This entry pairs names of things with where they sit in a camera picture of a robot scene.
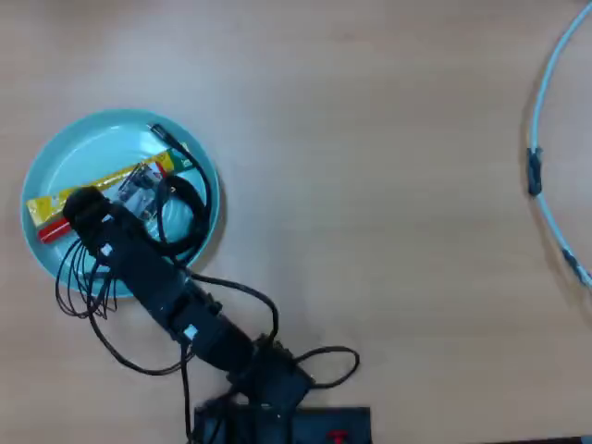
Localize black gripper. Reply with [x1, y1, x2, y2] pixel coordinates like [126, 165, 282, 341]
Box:
[61, 186, 120, 241]

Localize red capped white marker pen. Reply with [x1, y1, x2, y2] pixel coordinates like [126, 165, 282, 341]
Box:
[37, 220, 73, 245]

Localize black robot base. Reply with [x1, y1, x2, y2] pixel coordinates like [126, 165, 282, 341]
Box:
[192, 405, 374, 444]

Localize yellow sachet packet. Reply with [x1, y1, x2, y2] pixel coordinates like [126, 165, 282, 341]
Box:
[26, 150, 195, 228]

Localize light blue round plate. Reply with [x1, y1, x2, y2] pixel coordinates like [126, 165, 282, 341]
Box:
[20, 108, 223, 300]

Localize long black tape wrap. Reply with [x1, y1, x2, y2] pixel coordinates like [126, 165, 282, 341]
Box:
[525, 146, 544, 198]

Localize short black tape wrap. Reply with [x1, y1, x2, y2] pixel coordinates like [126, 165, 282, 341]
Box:
[561, 248, 586, 281]

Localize bare camera circuit board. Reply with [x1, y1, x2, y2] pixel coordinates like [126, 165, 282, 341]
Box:
[118, 164, 167, 221]

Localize black coiled usb cable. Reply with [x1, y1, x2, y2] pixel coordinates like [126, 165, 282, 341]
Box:
[147, 122, 213, 260]

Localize thick black camera cable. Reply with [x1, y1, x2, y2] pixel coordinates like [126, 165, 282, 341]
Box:
[184, 271, 361, 390]

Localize white curved cable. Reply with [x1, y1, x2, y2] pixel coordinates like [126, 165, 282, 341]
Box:
[528, 2, 592, 290]

